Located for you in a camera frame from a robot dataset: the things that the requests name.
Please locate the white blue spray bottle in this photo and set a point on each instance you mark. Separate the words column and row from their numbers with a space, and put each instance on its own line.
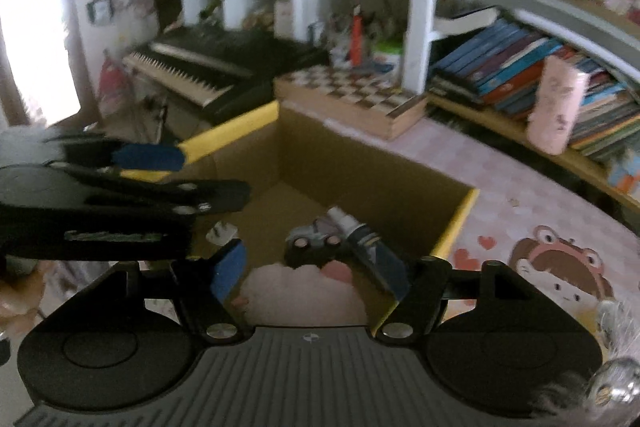
column 345, row 222

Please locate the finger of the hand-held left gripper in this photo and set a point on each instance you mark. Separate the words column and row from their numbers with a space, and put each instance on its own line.
column 145, row 157
column 210, row 196

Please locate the pink printed cup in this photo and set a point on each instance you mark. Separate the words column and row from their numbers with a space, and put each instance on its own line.
column 555, row 107

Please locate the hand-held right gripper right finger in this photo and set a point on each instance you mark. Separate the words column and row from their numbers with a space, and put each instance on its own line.
column 387, row 272

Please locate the green lidded container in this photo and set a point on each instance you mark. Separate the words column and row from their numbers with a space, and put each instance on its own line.
column 389, row 57

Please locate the black electronic keyboard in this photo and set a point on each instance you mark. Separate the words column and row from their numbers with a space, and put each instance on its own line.
column 225, row 67

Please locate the wooden chessboard box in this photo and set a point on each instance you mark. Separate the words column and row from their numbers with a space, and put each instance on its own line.
column 350, row 97

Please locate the grey purple toy car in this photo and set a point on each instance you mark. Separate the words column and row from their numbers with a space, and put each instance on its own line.
column 310, row 244

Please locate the orange blue small box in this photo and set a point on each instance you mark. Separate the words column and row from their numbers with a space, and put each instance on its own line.
column 625, row 177

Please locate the white bookshelf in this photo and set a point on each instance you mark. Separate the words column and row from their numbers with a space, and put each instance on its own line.
column 420, row 7

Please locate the pink plush toy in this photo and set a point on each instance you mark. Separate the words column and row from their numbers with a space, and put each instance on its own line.
column 295, row 292

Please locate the row of leaning books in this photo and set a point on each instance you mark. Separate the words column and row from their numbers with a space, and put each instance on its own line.
column 500, row 67

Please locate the white item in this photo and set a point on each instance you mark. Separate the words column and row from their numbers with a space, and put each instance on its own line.
column 221, row 233

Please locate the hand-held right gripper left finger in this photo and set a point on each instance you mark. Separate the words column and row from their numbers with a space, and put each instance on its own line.
column 230, row 268

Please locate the pink printed tablecloth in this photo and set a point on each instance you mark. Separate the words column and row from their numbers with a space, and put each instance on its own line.
column 500, row 187

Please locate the yellow cardboard box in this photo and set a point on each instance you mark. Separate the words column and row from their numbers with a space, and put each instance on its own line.
column 320, row 157

